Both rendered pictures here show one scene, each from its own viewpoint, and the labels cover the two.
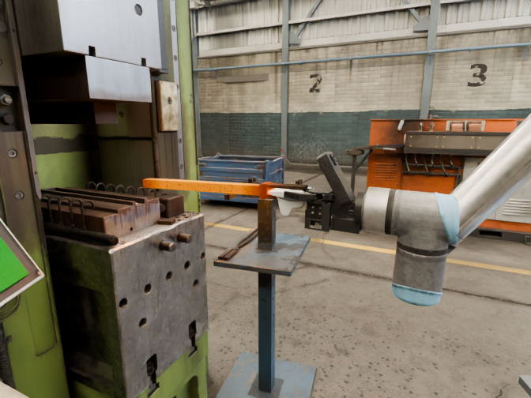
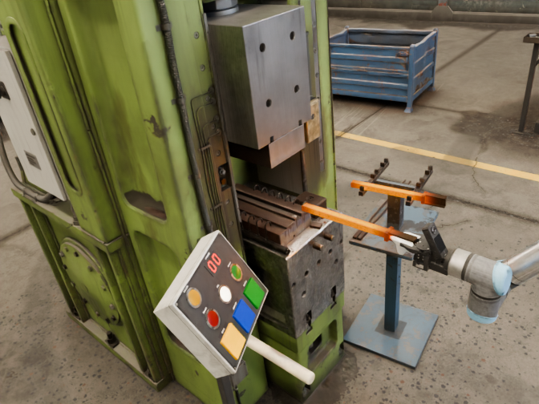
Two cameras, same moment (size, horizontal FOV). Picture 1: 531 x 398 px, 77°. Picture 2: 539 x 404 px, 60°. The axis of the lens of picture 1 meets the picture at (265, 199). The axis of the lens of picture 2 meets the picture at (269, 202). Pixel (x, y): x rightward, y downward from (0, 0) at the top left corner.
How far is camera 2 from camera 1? 1.01 m
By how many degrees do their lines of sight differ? 26
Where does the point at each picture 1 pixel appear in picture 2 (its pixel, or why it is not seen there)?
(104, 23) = (277, 115)
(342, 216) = (437, 263)
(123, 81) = (288, 145)
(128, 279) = (296, 271)
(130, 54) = (292, 124)
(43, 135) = not seen: hidden behind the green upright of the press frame
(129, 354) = (297, 313)
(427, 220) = (485, 282)
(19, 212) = (231, 232)
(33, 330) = not seen: hidden behind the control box
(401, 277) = (470, 305)
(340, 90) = not seen: outside the picture
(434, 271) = (488, 307)
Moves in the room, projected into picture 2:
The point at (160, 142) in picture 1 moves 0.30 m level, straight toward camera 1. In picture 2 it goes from (305, 151) to (313, 185)
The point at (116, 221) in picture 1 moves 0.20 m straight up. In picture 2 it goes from (285, 234) to (281, 191)
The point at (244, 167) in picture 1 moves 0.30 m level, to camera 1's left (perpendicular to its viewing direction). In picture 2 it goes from (381, 54) to (353, 55)
